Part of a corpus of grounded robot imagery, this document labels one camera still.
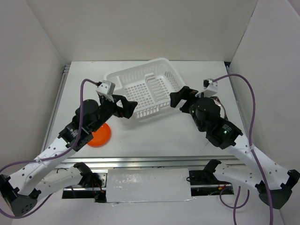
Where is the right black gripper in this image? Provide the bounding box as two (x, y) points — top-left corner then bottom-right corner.
(170, 85), (205, 131)

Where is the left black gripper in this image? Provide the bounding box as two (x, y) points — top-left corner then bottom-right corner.
(90, 94), (137, 132)

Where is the black square floral plate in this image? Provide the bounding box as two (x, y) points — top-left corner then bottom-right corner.
(210, 96), (228, 120)

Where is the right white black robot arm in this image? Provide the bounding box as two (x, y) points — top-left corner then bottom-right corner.
(170, 83), (300, 210)

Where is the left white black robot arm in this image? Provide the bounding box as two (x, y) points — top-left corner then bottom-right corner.
(0, 95), (138, 218)

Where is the white plastic dish rack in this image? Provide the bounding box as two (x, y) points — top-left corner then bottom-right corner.
(104, 58), (185, 121)

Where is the orange round plate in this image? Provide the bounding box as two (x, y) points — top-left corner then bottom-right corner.
(88, 123), (112, 148)

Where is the white foam board cover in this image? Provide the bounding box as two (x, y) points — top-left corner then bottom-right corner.
(106, 168), (192, 203)

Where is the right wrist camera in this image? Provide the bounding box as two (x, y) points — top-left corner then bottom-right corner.
(203, 79), (218, 97)

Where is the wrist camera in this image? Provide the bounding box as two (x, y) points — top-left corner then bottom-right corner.
(96, 80), (115, 102)
(203, 79), (218, 97)

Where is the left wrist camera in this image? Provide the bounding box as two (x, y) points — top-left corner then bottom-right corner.
(96, 80), (115, 102)

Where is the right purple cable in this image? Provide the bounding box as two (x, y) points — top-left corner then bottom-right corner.
(195, 74), (275, 225)

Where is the purple cable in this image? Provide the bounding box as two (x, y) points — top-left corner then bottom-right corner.
(195, 74), (275, 225)
(0, 79), (100, 219)

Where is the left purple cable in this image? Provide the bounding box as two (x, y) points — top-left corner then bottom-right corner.
(0, 79), (100, 219)

